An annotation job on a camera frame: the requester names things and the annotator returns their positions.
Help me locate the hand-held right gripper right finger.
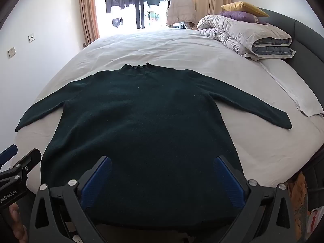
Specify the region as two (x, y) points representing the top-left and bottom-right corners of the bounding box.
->
(215, 155), (298, 243)

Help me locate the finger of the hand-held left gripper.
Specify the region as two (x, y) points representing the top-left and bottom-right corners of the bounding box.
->
(0, 144), (19, 169)
(0, 148), (42, 183)

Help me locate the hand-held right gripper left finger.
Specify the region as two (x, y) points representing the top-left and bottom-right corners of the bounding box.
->
(28, 155), (112, 243)

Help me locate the dark green sweater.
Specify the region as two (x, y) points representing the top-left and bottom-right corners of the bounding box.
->
(15, 63), (293, 227)

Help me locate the row of dark hanging clothes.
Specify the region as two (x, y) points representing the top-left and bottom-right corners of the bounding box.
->
(105, 0), (165, 14)

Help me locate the person's left hand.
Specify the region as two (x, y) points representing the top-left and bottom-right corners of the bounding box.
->
(7, 202), (28, 243)

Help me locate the orange patterned cloth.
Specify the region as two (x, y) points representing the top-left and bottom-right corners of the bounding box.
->
(287, 171), (309, 218)

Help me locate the white and red plastic bag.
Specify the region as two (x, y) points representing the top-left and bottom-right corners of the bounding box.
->
(305, 205), (324, 233)

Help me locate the flat white pillow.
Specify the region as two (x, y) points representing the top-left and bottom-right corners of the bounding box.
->
(259, 59), (324, 117)

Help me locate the bed with white sheet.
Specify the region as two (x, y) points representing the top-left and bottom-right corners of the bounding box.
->
(14, 28), (324, 190)

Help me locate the folded grey duvet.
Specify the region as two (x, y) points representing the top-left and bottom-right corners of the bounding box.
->
(197, 14), (296, 61)

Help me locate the purple pillow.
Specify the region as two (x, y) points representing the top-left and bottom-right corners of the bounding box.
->
(220, 11), (267, 25)

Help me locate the yellow pillow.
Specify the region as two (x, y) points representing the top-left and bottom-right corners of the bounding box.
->
(221, 1), (270, 18)

